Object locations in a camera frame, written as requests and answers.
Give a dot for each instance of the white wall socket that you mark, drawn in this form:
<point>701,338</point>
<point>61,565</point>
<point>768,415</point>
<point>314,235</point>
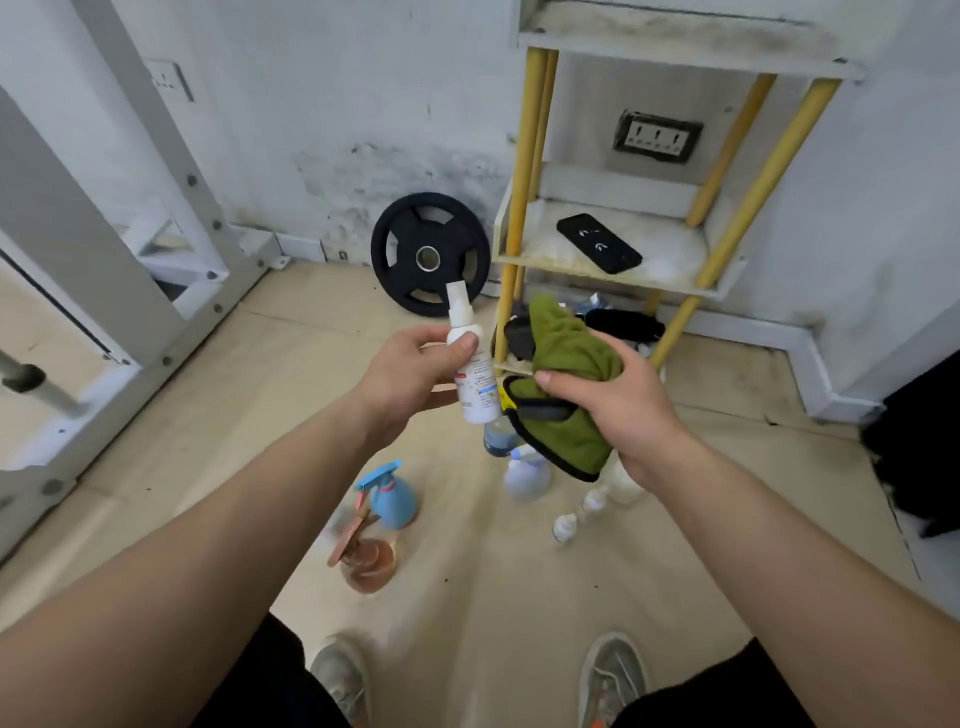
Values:
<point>169,80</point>

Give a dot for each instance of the black clip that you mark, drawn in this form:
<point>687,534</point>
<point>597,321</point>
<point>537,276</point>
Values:
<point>517,337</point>

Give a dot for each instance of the person's left forearm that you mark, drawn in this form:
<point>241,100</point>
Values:
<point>172,585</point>

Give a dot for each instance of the person's right forearm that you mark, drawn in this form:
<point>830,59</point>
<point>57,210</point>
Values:
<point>810,600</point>

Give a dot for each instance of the person's left hand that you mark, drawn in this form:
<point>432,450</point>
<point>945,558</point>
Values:
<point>412,375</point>

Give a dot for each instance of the person's grey shoe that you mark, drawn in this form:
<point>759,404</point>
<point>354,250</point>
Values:
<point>611,675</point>
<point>341,675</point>

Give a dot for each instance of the round white bottle blue-tipped sprayer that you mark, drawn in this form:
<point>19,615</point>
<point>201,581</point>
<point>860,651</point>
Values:
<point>626,480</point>

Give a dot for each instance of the black weight plate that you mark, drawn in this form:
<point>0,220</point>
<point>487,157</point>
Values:
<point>397,255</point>

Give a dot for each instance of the clear bottle yellow green sprayer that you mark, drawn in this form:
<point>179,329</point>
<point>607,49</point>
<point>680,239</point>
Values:
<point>499,435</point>

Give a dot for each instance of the white metal rack frame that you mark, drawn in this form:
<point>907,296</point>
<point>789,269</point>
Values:
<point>75,225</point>

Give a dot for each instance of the person's right hand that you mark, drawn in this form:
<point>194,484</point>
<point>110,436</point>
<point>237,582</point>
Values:
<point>630,412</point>

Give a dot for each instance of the white shelf yellow poles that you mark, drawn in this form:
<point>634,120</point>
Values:
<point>675,255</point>

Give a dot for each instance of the person's left grey shoe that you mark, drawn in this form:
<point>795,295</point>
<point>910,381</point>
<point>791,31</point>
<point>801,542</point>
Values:
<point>341,675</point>

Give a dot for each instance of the orange spray bottle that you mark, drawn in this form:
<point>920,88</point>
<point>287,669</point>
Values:
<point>367,566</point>

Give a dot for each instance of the pale blue bottle white sprayer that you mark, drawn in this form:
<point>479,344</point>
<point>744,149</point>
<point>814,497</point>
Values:
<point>525,476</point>

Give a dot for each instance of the black shorts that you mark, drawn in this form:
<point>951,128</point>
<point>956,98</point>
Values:
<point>270,690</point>

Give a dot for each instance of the black phone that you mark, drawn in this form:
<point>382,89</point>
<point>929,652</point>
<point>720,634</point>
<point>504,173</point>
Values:
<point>598,243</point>

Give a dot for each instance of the blue spray bottle pink trigger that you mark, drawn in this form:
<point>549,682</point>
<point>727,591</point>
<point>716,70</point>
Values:
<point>390,499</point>

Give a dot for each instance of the small white bottle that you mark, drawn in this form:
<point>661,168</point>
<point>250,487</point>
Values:
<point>594,501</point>
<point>564,527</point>
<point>476,382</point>

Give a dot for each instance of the person's right grey shoe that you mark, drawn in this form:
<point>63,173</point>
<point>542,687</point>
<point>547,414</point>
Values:
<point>611,675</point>

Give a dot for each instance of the blue white packet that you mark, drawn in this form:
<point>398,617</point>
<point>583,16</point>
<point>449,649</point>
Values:
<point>592,302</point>

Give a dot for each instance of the green microfibre cloth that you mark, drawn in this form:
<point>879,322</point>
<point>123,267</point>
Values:
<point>570,427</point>

